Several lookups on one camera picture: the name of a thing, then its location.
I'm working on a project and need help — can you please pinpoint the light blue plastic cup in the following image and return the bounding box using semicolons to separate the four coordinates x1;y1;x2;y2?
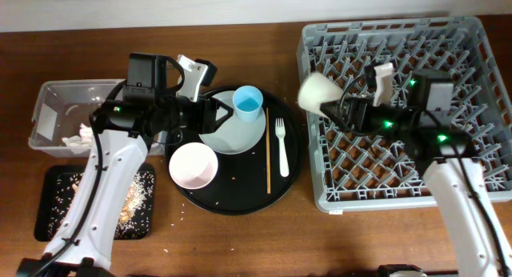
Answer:
232;86;263;122

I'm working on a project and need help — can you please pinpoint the grey round plate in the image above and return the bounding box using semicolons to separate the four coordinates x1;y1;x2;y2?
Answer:
199;90;266;155

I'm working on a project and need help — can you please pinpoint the cream plastic cup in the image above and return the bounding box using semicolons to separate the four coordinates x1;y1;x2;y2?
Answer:
298;72;343;118

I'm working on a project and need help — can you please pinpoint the pink bowl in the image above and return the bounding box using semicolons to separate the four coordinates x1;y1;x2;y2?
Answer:
168;143;218;190

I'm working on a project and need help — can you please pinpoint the white napkin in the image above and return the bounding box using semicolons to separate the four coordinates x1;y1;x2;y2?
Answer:
62;123;94;147

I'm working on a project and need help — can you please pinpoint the cooked rice pile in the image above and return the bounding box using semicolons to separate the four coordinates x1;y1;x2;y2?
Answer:
43;171;155;241

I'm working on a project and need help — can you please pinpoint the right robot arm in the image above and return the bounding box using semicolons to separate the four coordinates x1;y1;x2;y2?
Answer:
319;69;511;276

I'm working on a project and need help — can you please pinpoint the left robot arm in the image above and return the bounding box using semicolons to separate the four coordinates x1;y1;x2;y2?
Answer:
16;96;234;276

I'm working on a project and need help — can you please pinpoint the grey dishwasher rack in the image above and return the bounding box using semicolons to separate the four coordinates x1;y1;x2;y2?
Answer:
297;17;511;214

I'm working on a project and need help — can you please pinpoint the clear plastic waste bin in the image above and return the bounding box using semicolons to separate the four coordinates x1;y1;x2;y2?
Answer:
27;78;169;159

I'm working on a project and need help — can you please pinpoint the wooden chopstick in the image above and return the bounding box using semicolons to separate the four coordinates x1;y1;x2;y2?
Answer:
265;107;271;195

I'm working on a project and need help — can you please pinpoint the round black serving tray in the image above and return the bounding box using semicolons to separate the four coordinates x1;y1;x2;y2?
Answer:
165;90;304;215

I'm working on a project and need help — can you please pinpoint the white plastic fork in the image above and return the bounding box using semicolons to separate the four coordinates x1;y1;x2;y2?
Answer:
275;118;290;177

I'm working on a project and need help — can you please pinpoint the black rectangular tray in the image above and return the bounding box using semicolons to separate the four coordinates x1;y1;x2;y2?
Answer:
34;163;156;242

